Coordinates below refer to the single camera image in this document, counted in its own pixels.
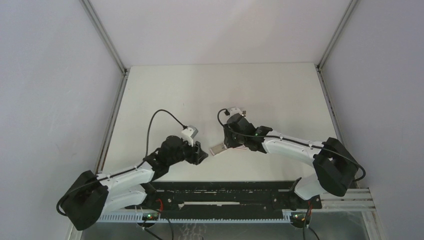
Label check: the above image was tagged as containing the cardboard staple box tray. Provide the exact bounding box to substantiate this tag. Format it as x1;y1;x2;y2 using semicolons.
209;143;227;156

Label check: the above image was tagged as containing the right black camera cable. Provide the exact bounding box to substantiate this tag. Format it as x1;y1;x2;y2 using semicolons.
217;108;367;183

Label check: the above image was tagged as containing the left black camera cable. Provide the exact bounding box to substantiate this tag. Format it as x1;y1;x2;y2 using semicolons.
55;109;188;218

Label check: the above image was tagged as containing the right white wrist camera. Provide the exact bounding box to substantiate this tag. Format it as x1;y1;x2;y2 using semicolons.
224;107;246;117

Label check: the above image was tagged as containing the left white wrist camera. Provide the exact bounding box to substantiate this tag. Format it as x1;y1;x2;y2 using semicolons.
181;125;199;147

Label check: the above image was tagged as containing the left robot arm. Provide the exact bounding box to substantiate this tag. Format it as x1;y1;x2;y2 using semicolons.
56;135;209;231

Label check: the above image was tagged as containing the black camera cable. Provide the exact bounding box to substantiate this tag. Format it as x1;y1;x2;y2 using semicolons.
217;108;367;183
55;109;188;218

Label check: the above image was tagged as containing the aluminium frame post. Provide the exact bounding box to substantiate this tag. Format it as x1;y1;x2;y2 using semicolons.
315;0;361;144
80;0;128;173

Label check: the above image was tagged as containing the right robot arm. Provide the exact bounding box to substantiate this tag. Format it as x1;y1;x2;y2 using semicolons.
219;109;366;208

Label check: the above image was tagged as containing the left aluminium frame post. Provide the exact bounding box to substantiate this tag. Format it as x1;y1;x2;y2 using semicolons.
80;0;128;173

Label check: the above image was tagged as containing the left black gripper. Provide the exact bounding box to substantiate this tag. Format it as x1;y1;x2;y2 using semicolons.
167;137;208;166

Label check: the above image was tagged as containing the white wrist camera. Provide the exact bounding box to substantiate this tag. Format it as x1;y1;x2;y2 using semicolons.
181;125;199;147
224;107;246;117

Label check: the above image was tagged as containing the right aluminium frame post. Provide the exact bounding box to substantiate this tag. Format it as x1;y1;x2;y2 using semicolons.
315;0;361;144

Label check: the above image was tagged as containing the white slotted cable duct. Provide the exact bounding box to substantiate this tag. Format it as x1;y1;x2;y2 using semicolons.
96;211;293;224

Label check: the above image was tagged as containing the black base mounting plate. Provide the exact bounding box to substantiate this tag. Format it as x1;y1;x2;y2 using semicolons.
136;181;323;219

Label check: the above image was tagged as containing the red staple box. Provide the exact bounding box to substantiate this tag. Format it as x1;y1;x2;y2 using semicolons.
233;145;249;150

